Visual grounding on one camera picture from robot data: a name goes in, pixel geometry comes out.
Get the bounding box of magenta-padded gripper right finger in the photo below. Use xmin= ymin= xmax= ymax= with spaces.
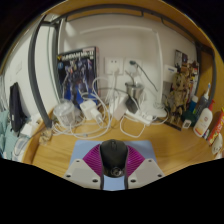
xmin=123 ymin=145 xmax=165 ymax=190

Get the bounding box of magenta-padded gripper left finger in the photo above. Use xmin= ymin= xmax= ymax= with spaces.
xmin=63 ymin=143 xmax=105 ymax=190

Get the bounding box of black computer mouse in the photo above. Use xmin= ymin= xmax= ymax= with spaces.
xmin=99 ymin=138 xmax=129 ymax=179

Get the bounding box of blue mouse pad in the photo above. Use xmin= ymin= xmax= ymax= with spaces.
xmin=68 ymin=139 xmax=158 ymax=192

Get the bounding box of white power strip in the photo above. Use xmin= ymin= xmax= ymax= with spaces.
xmin=124 ymin=109 xmax=154 ymax=125

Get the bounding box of white charger block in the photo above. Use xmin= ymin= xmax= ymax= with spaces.
xmin=79 ymin=99 xmax=103 ymax=121

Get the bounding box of clear round plastic jar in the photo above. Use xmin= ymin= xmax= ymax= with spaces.
xmin=53 ymin=99 xmax=78 ymax=127

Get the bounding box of small white square clock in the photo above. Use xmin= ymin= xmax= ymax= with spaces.
xmin=181 ymin=119 xmax=193 ymax=130

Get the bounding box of steel cup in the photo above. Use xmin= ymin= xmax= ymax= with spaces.
xmin=124 ymin=81 xmax=145 ymax=101

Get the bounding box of white power adapter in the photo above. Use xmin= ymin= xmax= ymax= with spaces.
xmin=19 ymin=114 xmax=41 ymax=136

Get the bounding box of white lotion bottle red pump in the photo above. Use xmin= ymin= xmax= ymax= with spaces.
xmin=193 ymin=99 xmax=215 ymax=138

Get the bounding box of tan robot model figure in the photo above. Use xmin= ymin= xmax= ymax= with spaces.
xmin=165 ymin=61 xmax=196 ymax=126

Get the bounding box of robot model kit box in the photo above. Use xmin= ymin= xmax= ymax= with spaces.
xmin=56 ymin=46 xmax=99 ymax=108

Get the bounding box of blue spray bottle white nozzle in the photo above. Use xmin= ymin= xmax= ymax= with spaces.
xmin=195 ymin=83 xmax=212 ymax=118

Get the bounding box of teal checked cloth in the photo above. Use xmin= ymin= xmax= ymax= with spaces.
xmin=0 ymin=111 xmax=18 ymax=158

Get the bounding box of wooden overhead shelf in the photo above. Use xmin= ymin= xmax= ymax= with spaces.
xmin=43 ymin=0 xmax=214 ymax=48

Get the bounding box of white charging cable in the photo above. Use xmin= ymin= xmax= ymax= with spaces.
xmin=53 ymin=76 xmax=114 ymax=139

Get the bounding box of white wall socket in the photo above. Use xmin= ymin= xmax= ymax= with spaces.
xmin=104 ymin=57 xmax=125 ymax=76
xmin=123 ymin=58 xmax=143 ymax=76

